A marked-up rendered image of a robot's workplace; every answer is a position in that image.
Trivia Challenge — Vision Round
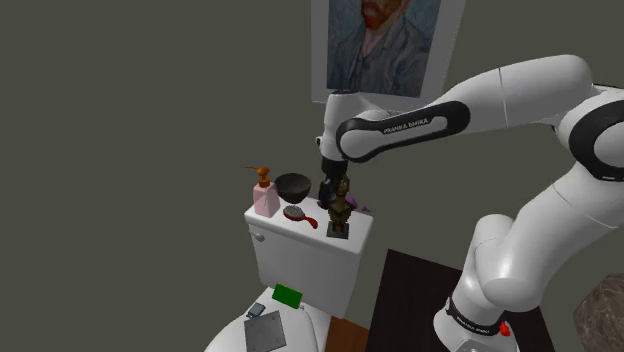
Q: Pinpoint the red hairbrush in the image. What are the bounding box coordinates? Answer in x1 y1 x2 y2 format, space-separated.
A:
283 204 320 230

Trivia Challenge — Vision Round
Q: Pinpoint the black bowl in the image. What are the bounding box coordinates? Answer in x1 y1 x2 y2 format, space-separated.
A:
274 172 312 205

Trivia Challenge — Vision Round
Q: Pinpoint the white toilet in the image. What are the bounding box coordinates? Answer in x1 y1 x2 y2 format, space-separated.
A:
204 193 375 352

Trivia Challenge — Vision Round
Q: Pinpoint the framed portrait painting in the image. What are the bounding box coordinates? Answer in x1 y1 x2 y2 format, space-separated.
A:
310 0 467 105

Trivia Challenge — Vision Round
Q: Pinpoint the green box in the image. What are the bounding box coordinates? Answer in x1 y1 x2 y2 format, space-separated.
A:
271 283 304 311

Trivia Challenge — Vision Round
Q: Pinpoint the purple object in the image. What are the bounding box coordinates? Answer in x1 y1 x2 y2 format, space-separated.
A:
316 194 372 214

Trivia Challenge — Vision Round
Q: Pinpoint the bronze figure on base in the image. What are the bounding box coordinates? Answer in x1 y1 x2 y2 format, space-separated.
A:
325 176 356 241

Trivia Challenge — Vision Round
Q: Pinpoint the grey square plate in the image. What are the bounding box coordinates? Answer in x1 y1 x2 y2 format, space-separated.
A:
243 310 288 352

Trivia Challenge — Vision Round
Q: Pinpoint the brown stone block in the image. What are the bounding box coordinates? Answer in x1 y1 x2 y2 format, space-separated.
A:
572 272 624 352

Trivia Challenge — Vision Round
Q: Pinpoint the pink soap dispenser orange pump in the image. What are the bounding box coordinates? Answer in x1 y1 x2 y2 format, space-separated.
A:
244 165 282 219

